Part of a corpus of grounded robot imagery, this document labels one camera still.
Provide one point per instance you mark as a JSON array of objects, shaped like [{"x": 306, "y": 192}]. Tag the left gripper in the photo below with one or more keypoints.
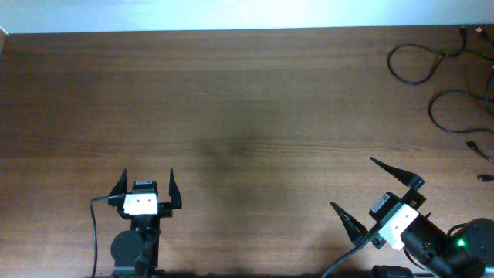
[{"x": 164, "y": 207}]

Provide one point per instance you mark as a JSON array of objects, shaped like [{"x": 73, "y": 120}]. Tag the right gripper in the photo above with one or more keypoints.
[{"x": 410, "y": 194}]

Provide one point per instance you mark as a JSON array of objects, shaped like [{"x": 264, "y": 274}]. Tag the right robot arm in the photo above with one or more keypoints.
[{"x": 466, "y": 250}]

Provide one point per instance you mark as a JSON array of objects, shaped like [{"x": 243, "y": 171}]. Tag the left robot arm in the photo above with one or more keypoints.
[{"x": 136, "y": 251}]

